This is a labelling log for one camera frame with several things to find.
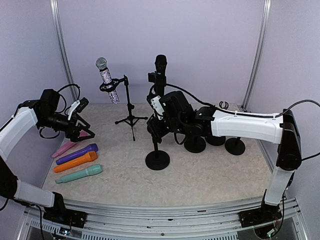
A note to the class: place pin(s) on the purple microphone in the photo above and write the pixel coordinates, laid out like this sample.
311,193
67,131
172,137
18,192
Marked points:
78,153

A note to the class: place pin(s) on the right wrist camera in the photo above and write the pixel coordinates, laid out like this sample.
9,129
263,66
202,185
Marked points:
155,104

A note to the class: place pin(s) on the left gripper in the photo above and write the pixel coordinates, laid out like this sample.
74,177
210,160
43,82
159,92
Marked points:
73,135

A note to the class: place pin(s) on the teal microphone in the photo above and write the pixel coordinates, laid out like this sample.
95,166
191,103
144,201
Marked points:
89,171

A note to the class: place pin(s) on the front aluminium rail base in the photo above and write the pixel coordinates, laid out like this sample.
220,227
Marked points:
219,221

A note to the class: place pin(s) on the orange microphone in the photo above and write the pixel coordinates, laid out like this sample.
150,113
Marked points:
86,158

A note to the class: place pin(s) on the aluminium frame post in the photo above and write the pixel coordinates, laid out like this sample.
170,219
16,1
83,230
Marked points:
62,49
258,53

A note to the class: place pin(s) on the black microphone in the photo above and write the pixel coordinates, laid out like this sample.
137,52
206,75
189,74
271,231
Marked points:
161,64

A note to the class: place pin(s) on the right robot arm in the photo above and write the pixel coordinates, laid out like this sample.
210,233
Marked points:
219,127

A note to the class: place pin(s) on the glitter silver microphone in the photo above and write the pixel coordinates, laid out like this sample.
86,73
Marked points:
107,82

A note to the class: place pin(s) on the right aluminium frame post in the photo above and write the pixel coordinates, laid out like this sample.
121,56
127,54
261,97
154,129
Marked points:
258,53

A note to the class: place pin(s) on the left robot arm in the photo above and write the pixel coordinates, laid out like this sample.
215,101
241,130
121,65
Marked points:
42,113

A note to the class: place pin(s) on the left aluminium frame post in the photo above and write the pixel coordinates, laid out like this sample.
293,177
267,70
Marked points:
62,49

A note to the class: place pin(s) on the tall round stand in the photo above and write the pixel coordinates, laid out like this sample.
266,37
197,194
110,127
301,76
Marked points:
151,76

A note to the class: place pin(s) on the pink microphone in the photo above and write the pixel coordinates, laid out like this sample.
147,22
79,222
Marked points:
65,147

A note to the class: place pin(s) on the black tripod mic stand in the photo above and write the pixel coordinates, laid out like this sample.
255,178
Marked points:
131,120

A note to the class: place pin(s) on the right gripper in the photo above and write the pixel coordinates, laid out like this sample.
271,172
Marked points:
158,130

